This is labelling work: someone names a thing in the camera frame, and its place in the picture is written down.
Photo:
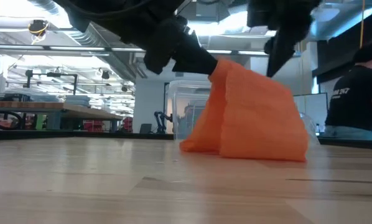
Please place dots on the wooden workbench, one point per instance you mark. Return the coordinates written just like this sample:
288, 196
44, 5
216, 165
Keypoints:
33, 105

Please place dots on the silver ceiling duct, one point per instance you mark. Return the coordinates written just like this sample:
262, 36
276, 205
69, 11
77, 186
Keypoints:
92, 37

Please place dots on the red tool cabinet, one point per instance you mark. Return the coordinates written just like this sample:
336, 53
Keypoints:
128, 124

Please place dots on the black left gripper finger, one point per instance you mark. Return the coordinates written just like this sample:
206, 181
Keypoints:
195, 59

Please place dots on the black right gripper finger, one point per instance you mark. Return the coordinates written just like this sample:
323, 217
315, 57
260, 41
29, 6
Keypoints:
280, 49

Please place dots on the clear plastic storage bin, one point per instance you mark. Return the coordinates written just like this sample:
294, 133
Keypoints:
186, 105

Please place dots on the orange elastic bandage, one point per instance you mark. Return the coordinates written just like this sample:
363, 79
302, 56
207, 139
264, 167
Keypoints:
254, 118

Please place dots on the red storage bin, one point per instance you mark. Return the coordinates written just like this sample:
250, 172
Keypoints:
92, 126

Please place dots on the black aluminium table frame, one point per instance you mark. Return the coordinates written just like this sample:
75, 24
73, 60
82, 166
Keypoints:
80, 134

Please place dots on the stacked grey trays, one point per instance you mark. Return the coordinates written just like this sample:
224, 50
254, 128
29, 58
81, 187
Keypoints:
77, 101

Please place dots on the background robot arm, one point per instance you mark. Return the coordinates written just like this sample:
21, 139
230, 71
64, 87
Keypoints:
161, 119

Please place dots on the long ceiling light strip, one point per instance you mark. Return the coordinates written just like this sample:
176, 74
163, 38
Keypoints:
80, 48

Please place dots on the person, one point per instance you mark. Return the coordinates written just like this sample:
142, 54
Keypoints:
354, 99

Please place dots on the black overhead gantry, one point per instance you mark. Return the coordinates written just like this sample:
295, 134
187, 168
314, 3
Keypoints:
64, 75

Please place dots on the white whiteboard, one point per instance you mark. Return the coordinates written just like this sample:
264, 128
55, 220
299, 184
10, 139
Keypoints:
313, 109

